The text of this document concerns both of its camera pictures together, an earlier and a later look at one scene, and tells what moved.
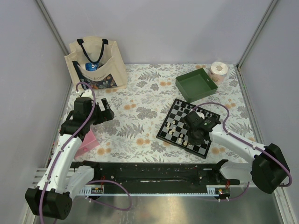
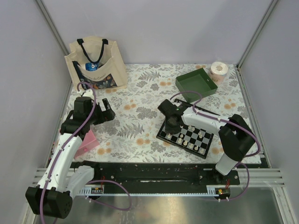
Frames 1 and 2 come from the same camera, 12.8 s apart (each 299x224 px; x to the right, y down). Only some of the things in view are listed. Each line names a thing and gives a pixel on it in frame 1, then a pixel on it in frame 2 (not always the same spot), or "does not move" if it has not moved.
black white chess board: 174,130 does not move
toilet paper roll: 217,72 does not move
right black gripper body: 193,139 -> 170,128
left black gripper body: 99,116 does not move
